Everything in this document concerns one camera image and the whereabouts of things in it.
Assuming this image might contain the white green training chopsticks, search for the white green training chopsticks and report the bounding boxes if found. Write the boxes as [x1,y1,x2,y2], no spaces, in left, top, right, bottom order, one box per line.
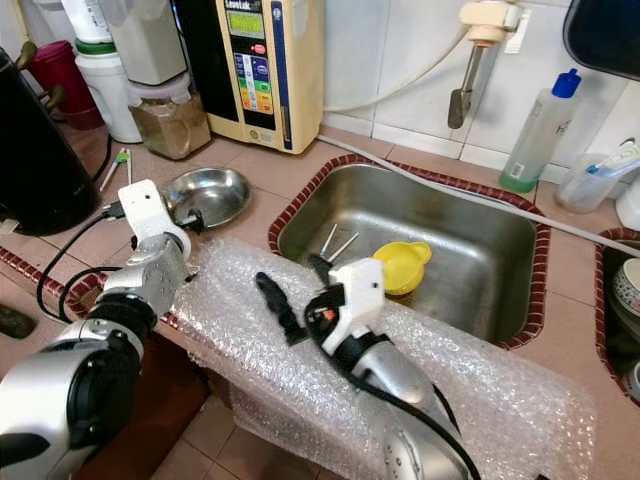
[315,222,361,263]

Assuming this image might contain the yellow plastic bowl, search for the yellow plastic bowl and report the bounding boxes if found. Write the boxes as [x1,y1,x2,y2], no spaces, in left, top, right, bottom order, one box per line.
[372,240,433,297]

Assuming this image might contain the steel kitchen sink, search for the steel kitchen sink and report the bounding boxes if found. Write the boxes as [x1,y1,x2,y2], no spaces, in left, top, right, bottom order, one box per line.
[275,163,541,346]

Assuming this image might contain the round steel dish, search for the round steel dish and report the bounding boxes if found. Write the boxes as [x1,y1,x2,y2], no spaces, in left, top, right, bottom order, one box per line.
[165,167,251,229]

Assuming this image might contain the white blue training chopsticks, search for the white blue training chopsticks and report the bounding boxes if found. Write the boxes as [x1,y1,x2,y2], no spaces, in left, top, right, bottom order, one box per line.
[100,147,134,194]

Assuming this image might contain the jar of brown powder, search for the jar of brown powder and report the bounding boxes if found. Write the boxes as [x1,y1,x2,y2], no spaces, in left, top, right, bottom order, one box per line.
[128,78,211,161]

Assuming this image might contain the clear bubble wrap sheet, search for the clear bubble wrap sheet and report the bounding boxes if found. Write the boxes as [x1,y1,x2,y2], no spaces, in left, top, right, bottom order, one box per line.
[185,237,596,480]

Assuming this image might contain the black electric kettle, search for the black electric kettle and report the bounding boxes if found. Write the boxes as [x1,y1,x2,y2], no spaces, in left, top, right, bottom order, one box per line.
[0,45,103,238]

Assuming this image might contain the cream water ionizer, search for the cream water ionizer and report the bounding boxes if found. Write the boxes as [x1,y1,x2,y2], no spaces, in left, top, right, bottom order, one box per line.
[175,0,326,156]

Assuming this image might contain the maroon plastic container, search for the maroon plastic container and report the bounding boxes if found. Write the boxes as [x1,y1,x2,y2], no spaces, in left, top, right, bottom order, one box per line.
[28,40,106,131]

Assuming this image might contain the dark green oblong object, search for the dark green oblong object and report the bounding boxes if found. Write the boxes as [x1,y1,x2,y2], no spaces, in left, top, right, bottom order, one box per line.
[0,303,38,341]

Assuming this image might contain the white labelled bottle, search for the white labelled bottle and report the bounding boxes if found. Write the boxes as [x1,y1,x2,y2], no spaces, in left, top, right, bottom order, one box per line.
[60,0,121,46]

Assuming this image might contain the clear bottle with blue cap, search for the clear bottle with blue cap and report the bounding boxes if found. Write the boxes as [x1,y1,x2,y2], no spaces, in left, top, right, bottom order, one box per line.
[500,68,583,194]

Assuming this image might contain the clear plastic container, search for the clear plastic container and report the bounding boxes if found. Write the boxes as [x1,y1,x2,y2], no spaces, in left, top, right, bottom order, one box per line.
[555,140,640,214]

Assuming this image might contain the cream faucet diverter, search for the cream faucet diverter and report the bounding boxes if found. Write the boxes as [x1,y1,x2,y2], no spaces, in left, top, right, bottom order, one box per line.
[460,0,526,49]

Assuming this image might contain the patterned ceramic bowl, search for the patterned ceramic bowl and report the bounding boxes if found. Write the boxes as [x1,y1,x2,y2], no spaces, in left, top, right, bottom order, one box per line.
[608,258,640,321]

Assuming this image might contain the plain white bowl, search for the plain white bowl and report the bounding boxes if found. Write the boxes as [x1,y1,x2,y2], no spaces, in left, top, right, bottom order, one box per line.
[618,360,640,406]

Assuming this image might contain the white rounded vessel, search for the white rounded vessel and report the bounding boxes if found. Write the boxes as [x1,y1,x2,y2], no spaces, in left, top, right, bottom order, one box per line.
[615,180,640,233]

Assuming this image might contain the black hanging pan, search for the black hanging pan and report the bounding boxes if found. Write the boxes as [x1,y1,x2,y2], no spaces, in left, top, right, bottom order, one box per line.
[563,0,640,83]

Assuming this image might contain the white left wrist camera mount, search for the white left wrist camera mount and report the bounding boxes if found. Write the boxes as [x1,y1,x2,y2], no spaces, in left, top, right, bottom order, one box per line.
[130,179,193,259]

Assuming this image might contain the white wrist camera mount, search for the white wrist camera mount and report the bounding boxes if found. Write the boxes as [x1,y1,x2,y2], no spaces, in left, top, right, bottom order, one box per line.
[130,179,193,259]
[325,257,388,343]

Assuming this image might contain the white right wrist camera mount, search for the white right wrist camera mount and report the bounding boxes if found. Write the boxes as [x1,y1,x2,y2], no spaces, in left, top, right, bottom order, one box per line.
[325,257,388,343]

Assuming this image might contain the white jug with green ring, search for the white jug with green ring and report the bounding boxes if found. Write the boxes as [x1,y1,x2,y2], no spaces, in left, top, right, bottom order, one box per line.
[75,40,146,144]

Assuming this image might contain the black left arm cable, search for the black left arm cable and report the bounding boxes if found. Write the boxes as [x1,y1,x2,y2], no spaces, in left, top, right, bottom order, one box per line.
[37,205,151,323]

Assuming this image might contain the white faucet hose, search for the white faucet hose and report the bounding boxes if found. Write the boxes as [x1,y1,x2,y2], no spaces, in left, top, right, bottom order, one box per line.
[322,28,473,114]

